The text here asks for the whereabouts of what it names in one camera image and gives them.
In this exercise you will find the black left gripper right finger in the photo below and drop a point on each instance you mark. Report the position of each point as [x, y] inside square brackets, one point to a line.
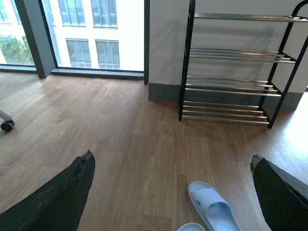
[283, 198]

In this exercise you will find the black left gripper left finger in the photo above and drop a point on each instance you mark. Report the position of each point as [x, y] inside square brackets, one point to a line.
[58, 204]

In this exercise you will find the light blue slipper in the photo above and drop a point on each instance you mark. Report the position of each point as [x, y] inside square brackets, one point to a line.
[191, 226]
[214, 211]

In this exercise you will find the black metal shoe rack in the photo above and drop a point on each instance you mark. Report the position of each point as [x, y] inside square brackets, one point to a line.
[239, 68]

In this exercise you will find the white office chair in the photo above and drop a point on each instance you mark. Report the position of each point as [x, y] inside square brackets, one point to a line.
[8, 122]

